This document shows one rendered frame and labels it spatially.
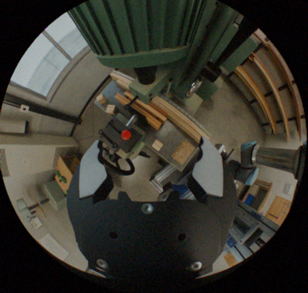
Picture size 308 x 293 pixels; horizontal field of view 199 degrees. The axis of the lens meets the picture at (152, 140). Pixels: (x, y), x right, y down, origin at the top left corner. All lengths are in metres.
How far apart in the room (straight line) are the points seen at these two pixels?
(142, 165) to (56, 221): 2.70
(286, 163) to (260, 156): 0.17
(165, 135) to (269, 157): 0.51
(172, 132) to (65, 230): 2.94
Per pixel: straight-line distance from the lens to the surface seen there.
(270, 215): 3.13
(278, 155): 0.49
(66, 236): 2.85
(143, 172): 1.37
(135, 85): 0.28
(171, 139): 0.40
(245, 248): 0.66
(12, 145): 1.44
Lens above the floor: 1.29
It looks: 88 degrees down
